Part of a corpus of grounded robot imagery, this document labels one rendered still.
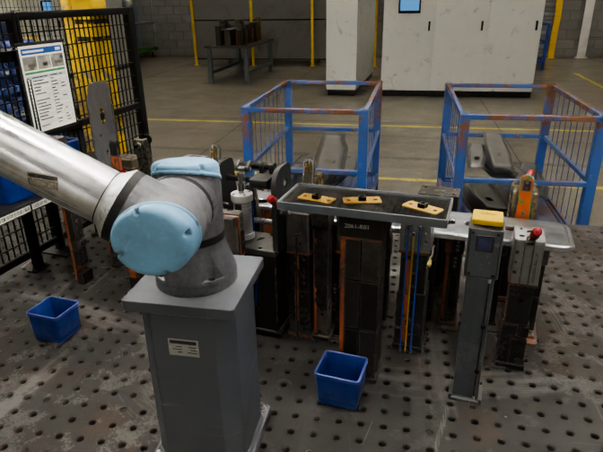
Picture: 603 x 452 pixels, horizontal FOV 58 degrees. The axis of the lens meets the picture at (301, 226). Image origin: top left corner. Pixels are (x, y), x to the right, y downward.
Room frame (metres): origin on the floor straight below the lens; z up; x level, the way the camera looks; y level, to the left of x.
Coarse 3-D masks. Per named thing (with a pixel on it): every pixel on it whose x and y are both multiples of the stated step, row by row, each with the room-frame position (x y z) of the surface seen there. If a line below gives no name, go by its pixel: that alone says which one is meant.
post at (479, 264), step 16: (496, 240) 0.99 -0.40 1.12; (480, 256) 1.00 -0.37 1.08; (496, 256) 0.99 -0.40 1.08; (464, 272) 1.01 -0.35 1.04; (480, 272) 1.00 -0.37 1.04; (496, 272) 0.99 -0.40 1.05; (480, 288) 1.00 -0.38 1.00; (464, 304) 1.01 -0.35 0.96; (480, 304) 1.00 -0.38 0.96; (464, 320) 1.01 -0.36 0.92; (480, 320) 1.00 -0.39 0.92; (464, 336) 1.01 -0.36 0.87; (480, 336) 1.00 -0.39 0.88; (464, 352) 1.01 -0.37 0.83; (480, 352) 1.00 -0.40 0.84; (464, 368) 1.01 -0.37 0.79; (480, 368) 1.00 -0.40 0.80; (464, 384) 1.01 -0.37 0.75; (480, 384) 1.05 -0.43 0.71; (464, 400) 1.00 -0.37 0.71; (480, 400) 0.99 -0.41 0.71
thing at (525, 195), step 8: (528, 176) 1.44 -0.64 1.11; (520, 184) 1.45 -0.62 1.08; (528, 184) 1.43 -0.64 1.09; (520, 192) 1.44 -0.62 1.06; (528, 192) 1.43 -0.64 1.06; (520, 200) 1.43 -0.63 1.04; (528, 200) 1.43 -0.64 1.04; (520, 208) 1.43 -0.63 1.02; (528, 208) 1.42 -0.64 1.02; (520, 216) 1.42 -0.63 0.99; (528, 216) 1.42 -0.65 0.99
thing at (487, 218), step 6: (474, 210) 1.06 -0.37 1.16; (480, 210) 1.06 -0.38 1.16; (486, 210) 1.06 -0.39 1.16; (474, 216) 1.03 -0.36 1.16; (480, 216) 1.03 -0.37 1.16; (486, 216) 1.02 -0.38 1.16; (492, 216) 1.02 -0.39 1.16; (498, 216) 1.02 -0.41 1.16; (474, 222) 1.01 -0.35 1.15; (480, 222) 1.01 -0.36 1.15; (486, 222) 1.00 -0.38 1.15; (492, 222) 1.00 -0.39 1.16; (498, 222) 1.00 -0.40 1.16
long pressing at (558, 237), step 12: (264, 192) 1.65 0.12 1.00; (264, 204) 1.52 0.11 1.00; (456, 216) 1.41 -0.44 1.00; (468, 216) 1.41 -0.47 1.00; (396, 228) 1.34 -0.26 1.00; (456, 228) 1.33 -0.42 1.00; (552, 228) 1.32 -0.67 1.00; (564, 228) 1.32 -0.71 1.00; (504, 240) 1.24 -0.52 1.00; (552, 240) 1.24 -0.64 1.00; (564, 240) 1.24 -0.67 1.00; (564, 252) 1.20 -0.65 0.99
